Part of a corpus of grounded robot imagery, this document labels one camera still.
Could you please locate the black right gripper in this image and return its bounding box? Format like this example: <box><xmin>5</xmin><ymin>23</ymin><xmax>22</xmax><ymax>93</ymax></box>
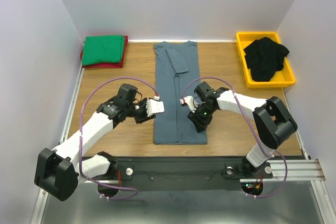
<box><xmin>187</xmin><ymin>103</ymin><xmax>216</xmax><ymax>133</ymax></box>

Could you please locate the blue-grey t-shirt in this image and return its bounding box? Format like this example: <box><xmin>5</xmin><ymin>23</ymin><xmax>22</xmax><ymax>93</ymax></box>
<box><xmin>154</xmin><ymin>41</ymin><xmax>207</xmax><ymax>145</ymax></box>

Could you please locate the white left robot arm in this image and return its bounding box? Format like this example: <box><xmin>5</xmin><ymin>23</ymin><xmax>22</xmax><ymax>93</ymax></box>
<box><xmin>34</xmin><ymin>83</ymin><xmax>164</xmax><ymax>201</ymax></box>

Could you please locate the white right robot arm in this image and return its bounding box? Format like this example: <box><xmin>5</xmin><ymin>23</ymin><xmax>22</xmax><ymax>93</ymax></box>
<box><xmin>180</xmin><ymin>82</ymin><xmax>298</xmax><ymax>177</ymax></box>

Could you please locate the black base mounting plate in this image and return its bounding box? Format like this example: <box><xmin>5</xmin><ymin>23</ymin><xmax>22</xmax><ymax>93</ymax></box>
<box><xmin>86</xmin><ymin>155</ymin><xmax>274</xmax><ymax>192</ymax></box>

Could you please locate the folded red t-shirt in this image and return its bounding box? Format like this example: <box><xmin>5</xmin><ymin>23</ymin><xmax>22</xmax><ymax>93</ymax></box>
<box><xmin>79</xmin><ymin>35</ymin><xmax>129</xmax><ymax>69</ymax></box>

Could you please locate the small electronics board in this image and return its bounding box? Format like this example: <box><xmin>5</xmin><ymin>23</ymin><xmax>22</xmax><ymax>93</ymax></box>
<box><xmin>240</xmin><ymin>182</ymin><xmax>263</xmax><ymax>195</ymax></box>

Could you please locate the folded green t-shirt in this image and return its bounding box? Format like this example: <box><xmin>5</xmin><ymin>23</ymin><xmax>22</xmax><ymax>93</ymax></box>
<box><xmin>81</xmin><ymin>35</ymin><xmax>126</xmax><ymax>66</ymax></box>

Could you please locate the black crumpled t-shirt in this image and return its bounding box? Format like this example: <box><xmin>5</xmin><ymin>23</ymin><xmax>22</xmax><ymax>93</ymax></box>
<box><xmin>244</xmin><ymin>37</ymin><xmax>289</xmax><ymax>82</ymax></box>

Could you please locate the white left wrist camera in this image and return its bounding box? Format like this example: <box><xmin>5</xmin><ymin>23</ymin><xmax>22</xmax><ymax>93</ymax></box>
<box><xmin>146</xmin><ymin>95</ymin><xmax>164</xmax><ymax>117</ymax></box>

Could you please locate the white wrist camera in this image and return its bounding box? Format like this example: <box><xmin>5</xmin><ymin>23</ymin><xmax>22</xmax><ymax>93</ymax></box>
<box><xmin>146</xmin><ymin>95</ymin><xmax>164</xmax><ymax>117</ymax></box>
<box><xmin>180</xmin><ymin>96</ymin><xmax>198</xmax><ymax>113</ymax></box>

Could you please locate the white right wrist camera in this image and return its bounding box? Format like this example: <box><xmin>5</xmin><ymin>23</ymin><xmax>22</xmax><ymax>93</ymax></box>
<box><xmin>180</xmin><ymin>96</ymin><xmax>198</xmax><ymax>113</ymax></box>

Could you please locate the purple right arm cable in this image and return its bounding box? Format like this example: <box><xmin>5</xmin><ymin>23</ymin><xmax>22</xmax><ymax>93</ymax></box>
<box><xmin>180</xmin><ymin>77</ymin><xmax>287</xmax><ymax>200</ymax></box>

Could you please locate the aluminium extrusion rail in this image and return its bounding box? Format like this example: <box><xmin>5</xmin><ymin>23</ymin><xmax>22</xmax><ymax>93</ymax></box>
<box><xmin>268</xmin><ymin>157</ymin><xmax>325</xmax><ymax>181</ymax></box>

